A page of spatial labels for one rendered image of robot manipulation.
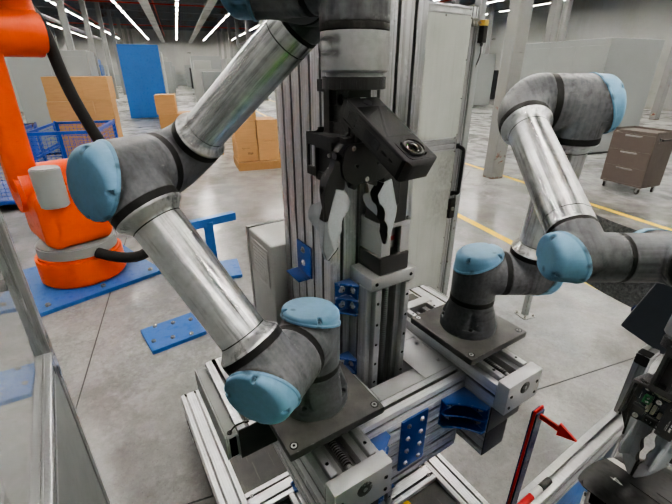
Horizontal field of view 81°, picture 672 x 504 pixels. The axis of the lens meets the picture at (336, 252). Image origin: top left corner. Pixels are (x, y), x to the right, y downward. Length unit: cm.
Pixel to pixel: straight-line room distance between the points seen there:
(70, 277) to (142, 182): 323
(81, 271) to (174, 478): 216
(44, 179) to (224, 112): 298
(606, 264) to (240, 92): 59
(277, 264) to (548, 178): 74
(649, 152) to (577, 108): 633
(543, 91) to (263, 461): 163
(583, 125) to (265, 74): 63
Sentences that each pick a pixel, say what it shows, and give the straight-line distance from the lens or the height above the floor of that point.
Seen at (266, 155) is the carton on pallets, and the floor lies 23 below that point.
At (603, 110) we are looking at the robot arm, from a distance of 97.
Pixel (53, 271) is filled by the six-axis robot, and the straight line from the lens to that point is 392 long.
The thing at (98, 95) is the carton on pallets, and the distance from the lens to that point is 784.
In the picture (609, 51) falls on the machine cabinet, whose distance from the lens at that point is 1012.
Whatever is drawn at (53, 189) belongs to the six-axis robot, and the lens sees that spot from 362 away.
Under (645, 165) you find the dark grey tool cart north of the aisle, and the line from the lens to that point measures 728.
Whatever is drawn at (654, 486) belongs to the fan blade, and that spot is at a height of 115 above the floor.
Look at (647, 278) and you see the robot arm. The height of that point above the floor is 142.
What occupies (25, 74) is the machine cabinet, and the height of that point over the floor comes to 160.
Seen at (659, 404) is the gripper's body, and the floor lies 130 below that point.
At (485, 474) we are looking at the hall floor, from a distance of 219.
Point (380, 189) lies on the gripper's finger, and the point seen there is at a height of 155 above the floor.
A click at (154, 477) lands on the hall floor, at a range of 223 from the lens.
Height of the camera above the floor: 169
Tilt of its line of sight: 25 degrees down
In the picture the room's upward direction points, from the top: straight up
